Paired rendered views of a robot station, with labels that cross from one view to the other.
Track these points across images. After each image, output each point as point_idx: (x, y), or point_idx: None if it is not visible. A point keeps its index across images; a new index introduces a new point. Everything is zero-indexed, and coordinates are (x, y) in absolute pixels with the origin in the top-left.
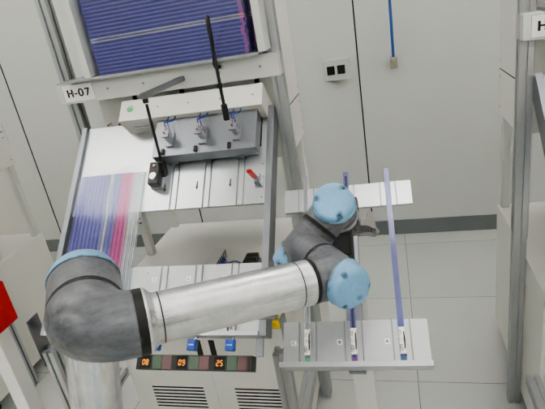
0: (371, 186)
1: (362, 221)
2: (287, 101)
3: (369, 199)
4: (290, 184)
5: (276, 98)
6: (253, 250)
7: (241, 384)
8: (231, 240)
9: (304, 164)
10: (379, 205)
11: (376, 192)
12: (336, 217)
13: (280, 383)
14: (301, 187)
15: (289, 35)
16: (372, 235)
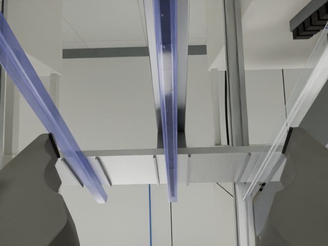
0: (123, 181)
1: None
2: (238, 234)
3: (124, 166)
4: (244, 130)
5: (253, 241)
6: (285, 41)
7: None
8: (301, 51)
9: (214, 119)
10: (101, 156)
11: (112, 174)
12: None
13: None
14: (230, 122)
15: (216, 231)
16: (26, 161)
